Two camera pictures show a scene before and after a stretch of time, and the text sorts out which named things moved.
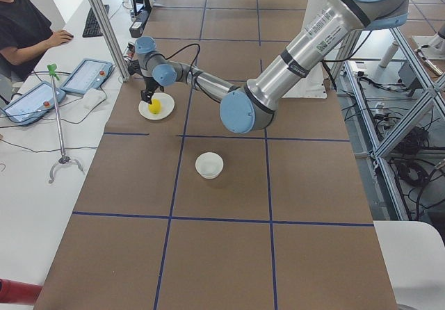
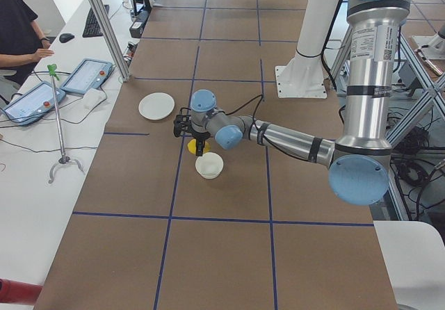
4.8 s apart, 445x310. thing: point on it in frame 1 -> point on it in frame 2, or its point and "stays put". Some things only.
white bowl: [209, 165] stays put
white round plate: [167, 105] stays put
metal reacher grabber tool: [63, 159] stays put
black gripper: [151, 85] -> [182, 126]
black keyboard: [92, 28] stays put
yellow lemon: [156, 107] -> [192, 146]
